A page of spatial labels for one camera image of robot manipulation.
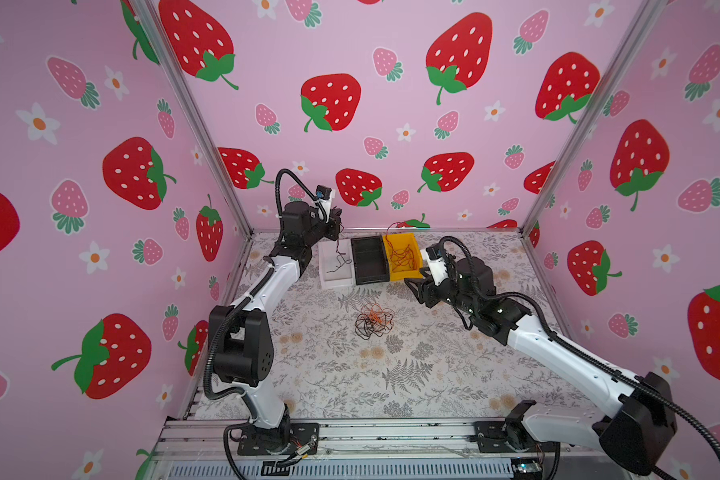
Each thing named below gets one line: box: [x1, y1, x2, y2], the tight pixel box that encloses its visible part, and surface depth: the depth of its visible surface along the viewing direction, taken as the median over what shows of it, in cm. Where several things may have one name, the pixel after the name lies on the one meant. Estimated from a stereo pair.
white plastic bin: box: [317, 237, 355, 288], surface depth 103 cm
